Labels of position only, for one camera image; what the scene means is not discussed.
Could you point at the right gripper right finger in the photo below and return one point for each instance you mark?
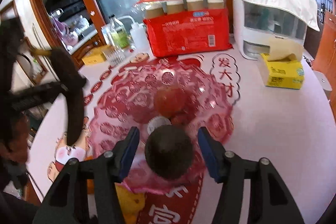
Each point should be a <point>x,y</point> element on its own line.
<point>270,200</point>

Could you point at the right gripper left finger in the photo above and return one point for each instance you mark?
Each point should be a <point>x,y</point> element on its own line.
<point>67,200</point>

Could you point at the mandarin orange front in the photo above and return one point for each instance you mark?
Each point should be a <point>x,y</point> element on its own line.
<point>90,182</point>

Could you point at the yellow pear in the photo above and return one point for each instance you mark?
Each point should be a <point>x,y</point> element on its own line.
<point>131,203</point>

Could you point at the overripe brown banana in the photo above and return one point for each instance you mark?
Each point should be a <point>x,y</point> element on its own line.
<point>70,84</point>

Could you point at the dark avocado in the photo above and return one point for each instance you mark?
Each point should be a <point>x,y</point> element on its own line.
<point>169,152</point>

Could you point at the red lychee front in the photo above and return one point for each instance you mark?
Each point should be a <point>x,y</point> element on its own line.
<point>181,119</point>

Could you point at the red apple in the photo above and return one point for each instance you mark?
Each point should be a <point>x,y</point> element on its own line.
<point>169,101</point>

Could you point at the person's left hand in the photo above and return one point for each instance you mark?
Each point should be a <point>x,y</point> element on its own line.
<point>14,146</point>

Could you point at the yellow tin box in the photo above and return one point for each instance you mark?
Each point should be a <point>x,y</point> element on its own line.
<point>96,55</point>

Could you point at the clear drinking glass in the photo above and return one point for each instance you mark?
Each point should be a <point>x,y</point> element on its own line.
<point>114,55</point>

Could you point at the clear bottle green label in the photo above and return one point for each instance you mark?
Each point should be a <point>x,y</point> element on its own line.
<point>118,32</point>

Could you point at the pink glass fruit bowl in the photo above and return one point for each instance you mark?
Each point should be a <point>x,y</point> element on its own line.
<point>129,102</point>

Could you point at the white squeeze bottle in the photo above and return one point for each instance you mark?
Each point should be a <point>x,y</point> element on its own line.
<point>138,34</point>

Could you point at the yellow tissue box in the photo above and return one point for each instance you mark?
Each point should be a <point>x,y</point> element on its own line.
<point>281,67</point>

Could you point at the red paper cup package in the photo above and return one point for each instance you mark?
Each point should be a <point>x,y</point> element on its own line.
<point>180,27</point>

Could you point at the white countertop appliance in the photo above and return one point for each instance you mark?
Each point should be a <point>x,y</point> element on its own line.
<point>254,26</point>

